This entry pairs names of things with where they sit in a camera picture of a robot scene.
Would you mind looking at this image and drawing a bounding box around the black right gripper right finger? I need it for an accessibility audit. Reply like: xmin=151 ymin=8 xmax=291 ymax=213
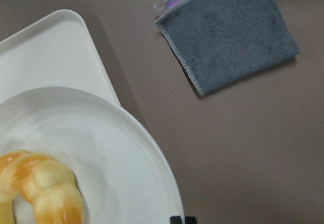
xmin=185 ymin=216 xmax=197 ymax=224

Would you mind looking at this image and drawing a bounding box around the cream rabbit tray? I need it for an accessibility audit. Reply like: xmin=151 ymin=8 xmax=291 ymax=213
xmin=1 ymin=10 xmax=120 ymax=104

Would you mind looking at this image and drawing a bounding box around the grey folded cloth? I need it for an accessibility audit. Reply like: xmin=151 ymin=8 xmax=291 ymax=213
xmin=156 ymin=0 xmax=299 ymax=95

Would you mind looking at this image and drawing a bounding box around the glazed twisted donut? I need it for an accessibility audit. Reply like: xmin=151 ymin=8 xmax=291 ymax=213
xmin=1 ymin=150 xmax=84 ymax=223

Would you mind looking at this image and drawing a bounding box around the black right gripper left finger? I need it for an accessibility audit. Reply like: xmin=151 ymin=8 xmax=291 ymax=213
xmin=170 ymin=216 xmax=183 ymax=224

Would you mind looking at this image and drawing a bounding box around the white round plate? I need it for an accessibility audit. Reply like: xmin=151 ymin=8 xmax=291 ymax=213
xmin=1 ymin=86 xmax=184 ymax=223

